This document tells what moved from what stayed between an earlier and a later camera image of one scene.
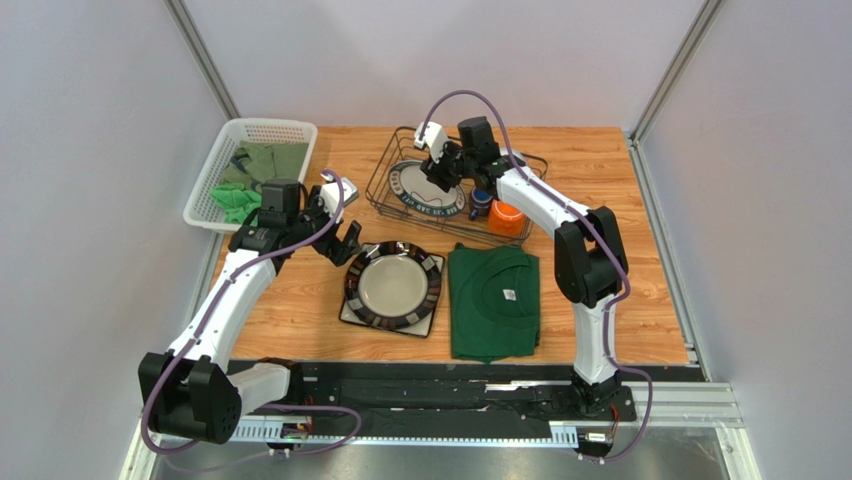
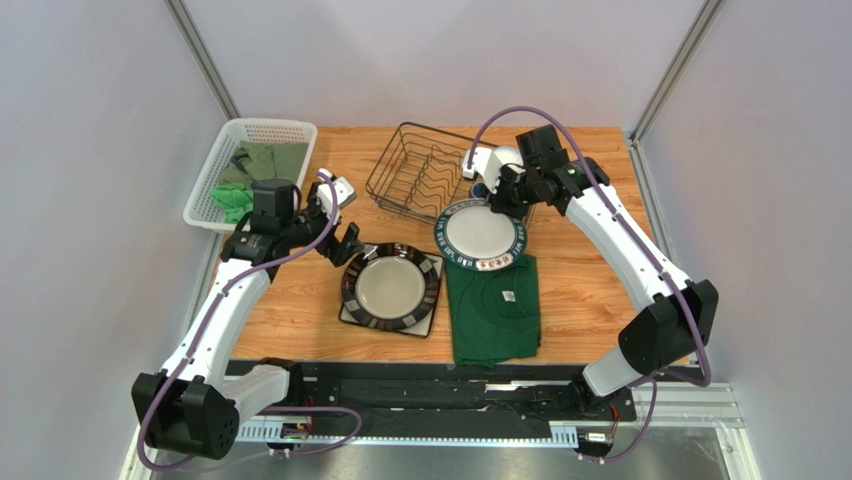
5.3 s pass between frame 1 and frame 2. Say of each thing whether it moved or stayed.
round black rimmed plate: stayed
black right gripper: moved
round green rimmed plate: moved
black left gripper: stayed
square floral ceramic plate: stayed
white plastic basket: stayed
